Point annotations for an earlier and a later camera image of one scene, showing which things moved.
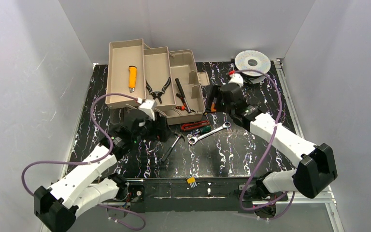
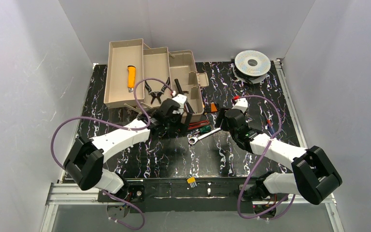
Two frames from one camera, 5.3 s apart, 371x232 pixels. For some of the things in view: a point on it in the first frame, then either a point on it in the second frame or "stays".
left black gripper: [159, 127] → [165, 124]
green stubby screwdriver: [205, 129] stays
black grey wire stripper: [157, 94] stays
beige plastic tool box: [169, 80] stays
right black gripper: [217, 99] → [221, 118]
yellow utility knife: [132, 78] stays
